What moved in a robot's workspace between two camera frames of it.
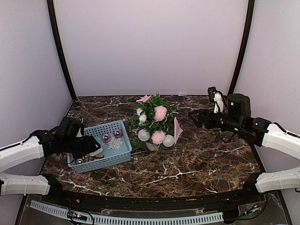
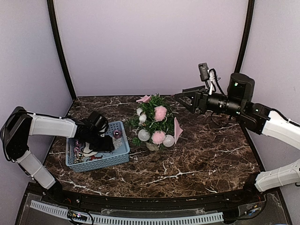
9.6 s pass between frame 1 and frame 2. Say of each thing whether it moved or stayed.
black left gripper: moved
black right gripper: moved
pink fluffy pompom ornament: stayed
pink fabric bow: stayed
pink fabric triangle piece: stayed
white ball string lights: stayed
